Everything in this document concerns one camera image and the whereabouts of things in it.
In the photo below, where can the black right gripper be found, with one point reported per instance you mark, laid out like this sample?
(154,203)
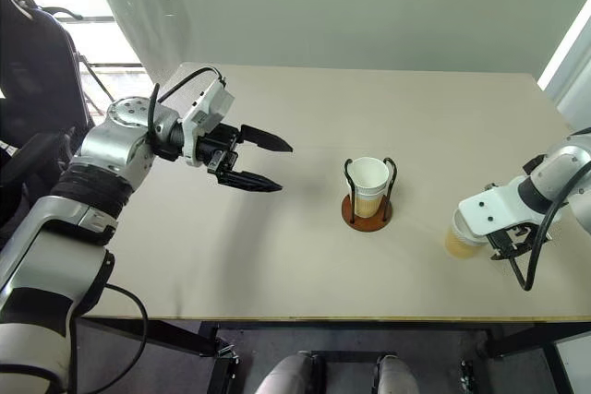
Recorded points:
(517,232)

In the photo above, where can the silver left robot thigh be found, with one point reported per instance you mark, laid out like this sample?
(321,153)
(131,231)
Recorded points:
(288,373)

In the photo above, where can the black office chair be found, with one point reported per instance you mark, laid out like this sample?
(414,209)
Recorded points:
(32,66)

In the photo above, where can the tan white paper cup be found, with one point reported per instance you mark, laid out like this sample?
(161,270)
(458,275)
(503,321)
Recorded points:
(459,246)
(369,175)
(367,207)

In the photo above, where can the metal window railing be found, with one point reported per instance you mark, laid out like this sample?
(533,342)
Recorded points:
(115,67)

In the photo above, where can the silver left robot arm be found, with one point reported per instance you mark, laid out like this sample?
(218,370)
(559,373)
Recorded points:
(55,251)

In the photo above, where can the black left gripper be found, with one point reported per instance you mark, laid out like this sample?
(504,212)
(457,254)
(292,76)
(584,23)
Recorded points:
(219,154)

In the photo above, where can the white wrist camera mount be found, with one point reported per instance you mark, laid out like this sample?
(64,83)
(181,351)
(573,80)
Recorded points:
(489,218)
(210,105)

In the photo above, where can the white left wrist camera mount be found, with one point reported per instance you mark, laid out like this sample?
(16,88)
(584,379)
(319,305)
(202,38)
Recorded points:
(210,105)

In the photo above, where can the white backdrop sheet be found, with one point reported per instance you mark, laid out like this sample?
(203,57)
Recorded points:
(346,6)

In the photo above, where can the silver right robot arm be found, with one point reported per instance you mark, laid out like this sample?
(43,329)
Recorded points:
(563,168)

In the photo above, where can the silver robot thigh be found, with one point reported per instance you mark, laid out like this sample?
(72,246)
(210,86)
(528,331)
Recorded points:
(401,375)
(288,373)

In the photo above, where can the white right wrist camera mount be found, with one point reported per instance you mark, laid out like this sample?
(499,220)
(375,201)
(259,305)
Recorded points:
(489,218)

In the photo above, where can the silver right robot thigh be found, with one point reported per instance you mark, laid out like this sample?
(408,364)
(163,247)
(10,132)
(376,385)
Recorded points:
(401,375)

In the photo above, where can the black metal table frame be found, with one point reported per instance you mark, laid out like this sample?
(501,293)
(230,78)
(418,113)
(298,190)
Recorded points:
(526,337)

